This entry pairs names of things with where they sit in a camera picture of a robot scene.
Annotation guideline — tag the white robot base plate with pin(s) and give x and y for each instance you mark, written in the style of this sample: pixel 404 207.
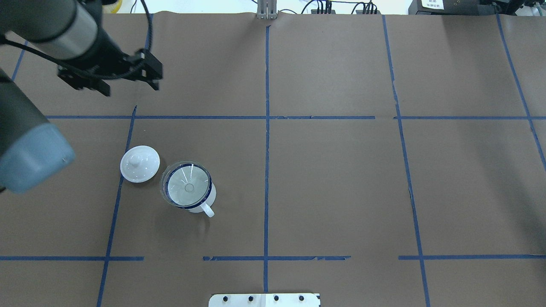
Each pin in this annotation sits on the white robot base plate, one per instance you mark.
pixel 265 300

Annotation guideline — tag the yellow bowl with blue plate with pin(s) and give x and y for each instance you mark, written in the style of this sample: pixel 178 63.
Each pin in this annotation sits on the yellow bowl with blue plate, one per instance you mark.
pixel 111 6

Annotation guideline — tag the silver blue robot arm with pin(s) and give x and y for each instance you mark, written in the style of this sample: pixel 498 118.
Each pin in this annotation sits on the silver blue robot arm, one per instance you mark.
pixel 70 35

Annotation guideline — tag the white enamel mug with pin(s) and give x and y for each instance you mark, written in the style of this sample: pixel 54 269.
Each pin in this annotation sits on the white enamel mug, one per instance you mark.
pixel 200 200

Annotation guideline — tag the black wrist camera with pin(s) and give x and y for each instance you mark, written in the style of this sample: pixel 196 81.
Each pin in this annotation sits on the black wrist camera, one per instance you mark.
pixel 150 68

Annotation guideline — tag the clear glass funnel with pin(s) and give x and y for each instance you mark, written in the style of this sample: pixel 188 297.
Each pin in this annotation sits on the clear glass funnel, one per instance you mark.
pixel 186 184

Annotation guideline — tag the aluminium frame post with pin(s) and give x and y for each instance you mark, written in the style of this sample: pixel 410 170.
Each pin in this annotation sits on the aluminium frame post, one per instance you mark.
pixel 266 9

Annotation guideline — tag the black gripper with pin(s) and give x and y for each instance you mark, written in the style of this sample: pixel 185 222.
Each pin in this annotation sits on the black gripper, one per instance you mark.
pixel 110 50

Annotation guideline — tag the white mug lid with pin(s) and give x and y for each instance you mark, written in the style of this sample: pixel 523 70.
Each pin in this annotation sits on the white mug lid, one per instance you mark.
pixel 139 164

